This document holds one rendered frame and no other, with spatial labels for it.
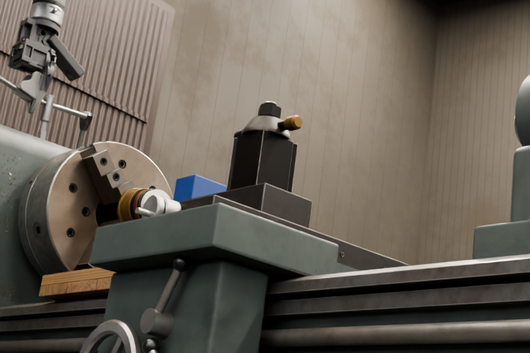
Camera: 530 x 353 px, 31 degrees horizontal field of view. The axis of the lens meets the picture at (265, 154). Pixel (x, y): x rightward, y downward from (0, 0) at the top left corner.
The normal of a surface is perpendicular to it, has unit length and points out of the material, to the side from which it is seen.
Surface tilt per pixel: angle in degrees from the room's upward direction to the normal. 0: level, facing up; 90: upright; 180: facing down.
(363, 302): 90
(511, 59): 90
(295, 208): 90
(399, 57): 90
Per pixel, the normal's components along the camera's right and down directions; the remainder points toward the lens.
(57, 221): 0.65, -0.16
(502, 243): -0.75, -0.30
